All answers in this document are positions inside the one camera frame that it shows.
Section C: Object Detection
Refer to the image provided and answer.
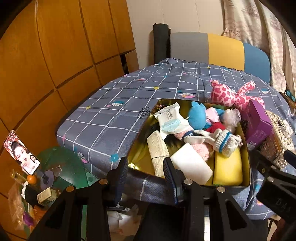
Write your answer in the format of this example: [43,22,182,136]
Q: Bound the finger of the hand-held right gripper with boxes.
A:
[254,150,281,176]
[284,149,296,163]

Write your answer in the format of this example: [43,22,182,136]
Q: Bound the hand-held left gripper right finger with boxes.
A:
[163,158,255,241]

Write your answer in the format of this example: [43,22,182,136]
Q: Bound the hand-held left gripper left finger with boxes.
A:
[28,157,129,241]

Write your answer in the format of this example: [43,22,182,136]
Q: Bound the white foam block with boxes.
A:
[170,142,213,186]

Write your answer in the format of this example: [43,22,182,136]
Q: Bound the gold tin box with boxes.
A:
[126,98,251,187]

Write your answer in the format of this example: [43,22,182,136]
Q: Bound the beige cloth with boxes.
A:
[147,130,171,178]

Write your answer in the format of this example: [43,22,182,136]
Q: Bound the yellow sponge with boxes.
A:
[213,147,243,186]

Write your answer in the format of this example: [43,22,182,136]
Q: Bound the pink fuzzy sock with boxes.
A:
[172,130,215,161]

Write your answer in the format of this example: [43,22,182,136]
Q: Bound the white sock with blue stripe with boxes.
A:
[213,129,243,156]

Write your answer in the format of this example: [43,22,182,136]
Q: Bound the clear plastic bag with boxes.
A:
[220,108,242,130]

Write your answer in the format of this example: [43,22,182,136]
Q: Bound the red soft item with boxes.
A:
[205,122,226,133]

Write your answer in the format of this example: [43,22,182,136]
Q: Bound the white face mask packet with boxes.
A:
[153,102,191,135]

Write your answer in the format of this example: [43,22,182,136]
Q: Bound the purple cardboard box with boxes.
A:
[240,99,274,150]

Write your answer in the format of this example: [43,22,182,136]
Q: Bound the white printed cloth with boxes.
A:
[107,204,139,232]

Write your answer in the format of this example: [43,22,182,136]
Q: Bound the green glass side table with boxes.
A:
[23,146,102,232]

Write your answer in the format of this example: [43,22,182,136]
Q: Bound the black hairpiece with colourful beads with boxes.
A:
[141,104,178,149]

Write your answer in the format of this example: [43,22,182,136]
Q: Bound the blue goggles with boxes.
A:
[285,88,296,102]

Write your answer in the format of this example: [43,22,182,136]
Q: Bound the grey checked blanket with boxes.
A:
[55,57,296,220]

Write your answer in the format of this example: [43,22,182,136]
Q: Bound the blue plush toy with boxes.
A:
[187,101,226,130]

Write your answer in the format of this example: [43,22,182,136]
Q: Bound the grey phone stand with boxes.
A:
[38,169,55,192]

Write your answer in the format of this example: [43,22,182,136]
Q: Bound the small cream box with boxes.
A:
[36,187,58,207]

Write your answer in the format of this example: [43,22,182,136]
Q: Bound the pink spotted plush toy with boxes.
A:
[209,79,265,112]

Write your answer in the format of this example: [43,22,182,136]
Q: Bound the black cloth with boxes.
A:
[23,185,40,207]

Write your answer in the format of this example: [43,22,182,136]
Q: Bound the smartphone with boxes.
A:
[3,130,41,175]

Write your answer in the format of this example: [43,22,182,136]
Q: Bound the clear plastic wrapper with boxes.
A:
[8,183,35,232]

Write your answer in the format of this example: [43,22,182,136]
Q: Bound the grey yellow blue headboard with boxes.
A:
[169,32,271,84]

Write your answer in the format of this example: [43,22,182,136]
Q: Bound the cream printed curtain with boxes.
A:
[221,0,296,93]

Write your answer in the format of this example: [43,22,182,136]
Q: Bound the wooden wardrobe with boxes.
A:
[0,0,139,239]

